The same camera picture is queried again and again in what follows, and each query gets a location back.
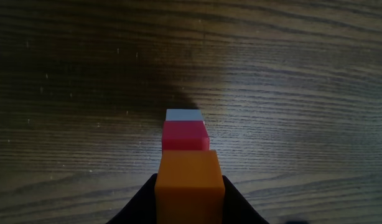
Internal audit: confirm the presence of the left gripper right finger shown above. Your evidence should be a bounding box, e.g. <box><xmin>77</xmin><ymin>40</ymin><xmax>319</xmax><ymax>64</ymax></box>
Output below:
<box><xmin>222</xmin><ymin>174</ymin><xmax>270</xmax><ymax>224</ymax></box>

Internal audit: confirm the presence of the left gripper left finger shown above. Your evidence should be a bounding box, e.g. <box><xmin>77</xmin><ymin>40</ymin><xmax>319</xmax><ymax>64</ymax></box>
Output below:
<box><xmin>106</xmin><ymin>173</ymin><xmax>158</xmax><ymax>224</ymax></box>

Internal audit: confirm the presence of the orange cube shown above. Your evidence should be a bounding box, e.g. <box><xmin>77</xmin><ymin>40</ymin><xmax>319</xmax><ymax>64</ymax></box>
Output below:
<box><xmin>154</xmin><ymin>149</ymin><xmax>226</xmax><ymax>224</ymax></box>

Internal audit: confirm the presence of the red cube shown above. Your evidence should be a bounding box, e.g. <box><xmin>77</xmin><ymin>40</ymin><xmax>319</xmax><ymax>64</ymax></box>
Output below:
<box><xmin>161</xmin><ymin>120</ymin><xmax>210</xmax><ymax>152</ymax></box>

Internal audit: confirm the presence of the white cube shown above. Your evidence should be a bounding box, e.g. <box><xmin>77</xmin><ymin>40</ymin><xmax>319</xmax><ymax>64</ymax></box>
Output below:
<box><xmin>165</xmin><ymin>108</ymin><xmax>205</xmax><ymax>123</ymax></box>

